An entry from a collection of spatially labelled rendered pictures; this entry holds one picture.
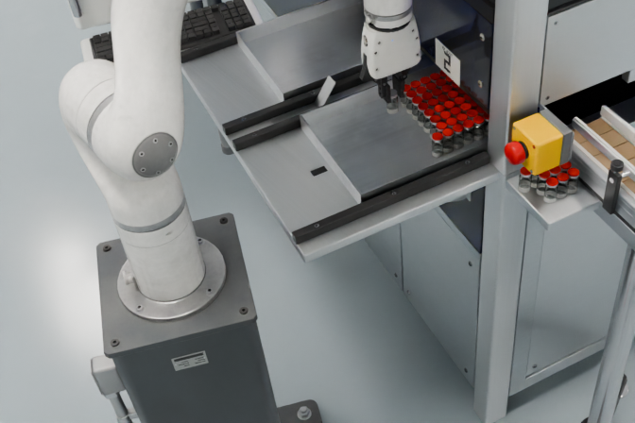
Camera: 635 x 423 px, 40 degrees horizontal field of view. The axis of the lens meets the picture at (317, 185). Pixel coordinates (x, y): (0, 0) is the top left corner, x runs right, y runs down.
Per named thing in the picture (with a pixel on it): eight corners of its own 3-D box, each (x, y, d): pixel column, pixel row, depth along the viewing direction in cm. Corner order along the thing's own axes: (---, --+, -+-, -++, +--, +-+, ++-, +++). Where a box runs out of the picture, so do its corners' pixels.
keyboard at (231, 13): (244, 2, 226) (242, -7, 224) (258, 30, 216) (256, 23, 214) (90, 42, 220) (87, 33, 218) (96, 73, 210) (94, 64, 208)
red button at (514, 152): (519, 149, 153) (521, 132, 150) (533, 163, 150) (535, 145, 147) (500, 158, 152) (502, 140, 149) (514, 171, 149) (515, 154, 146)
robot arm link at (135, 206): (133, 245, 136) (91, 126, 119) (80, 182, 147) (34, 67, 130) (199, 206, 140) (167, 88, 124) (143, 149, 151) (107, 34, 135)
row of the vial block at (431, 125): (408, 100, 180) (407, 82, 176) (455, 150, 168) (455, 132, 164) (399, 104, 179) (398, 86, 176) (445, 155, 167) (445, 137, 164)
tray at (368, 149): (447, 72, 185) (447, 58, 183) (519, 142, 168) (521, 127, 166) (300, 128, 177) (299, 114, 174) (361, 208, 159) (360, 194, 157)
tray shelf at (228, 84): (361, -5, 213) (360, -12, 212) (534, 164, 166) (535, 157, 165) (175, 60, 201) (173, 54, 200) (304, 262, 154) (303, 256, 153)
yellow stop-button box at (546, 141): (543, 138, 156) (547, 107, 151) (569, 162, 152) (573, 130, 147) (507, 153, 155) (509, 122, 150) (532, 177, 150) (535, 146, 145)
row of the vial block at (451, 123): (418, 96, 180) (417, 78, 177) (466, 146, 168) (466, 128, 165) (408, 100, 180) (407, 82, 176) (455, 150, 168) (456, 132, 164)
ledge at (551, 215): (567, 160, 166) (568, 152, 165) (612, 201, 157) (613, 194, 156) (505, 186, 163) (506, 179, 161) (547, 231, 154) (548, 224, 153)
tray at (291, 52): (370, -3, 208) (369, -15, 206) (427, 53, 191) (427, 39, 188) (237, 44, 200) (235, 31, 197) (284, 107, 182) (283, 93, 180)
